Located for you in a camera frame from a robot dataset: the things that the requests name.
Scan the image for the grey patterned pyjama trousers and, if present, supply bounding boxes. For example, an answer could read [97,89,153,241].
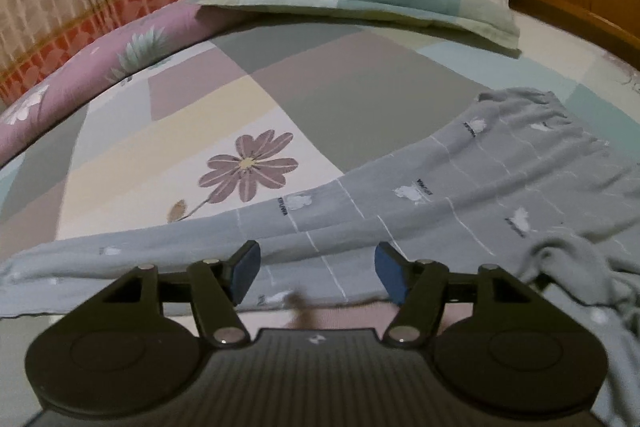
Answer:
[1,89,639,426]

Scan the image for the patchwork pastel bed sheet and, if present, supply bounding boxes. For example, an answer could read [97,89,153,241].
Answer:
[1,14,639,426]

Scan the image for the purple floral rolled quilt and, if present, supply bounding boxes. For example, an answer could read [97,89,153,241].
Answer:
[1,0,247,164]

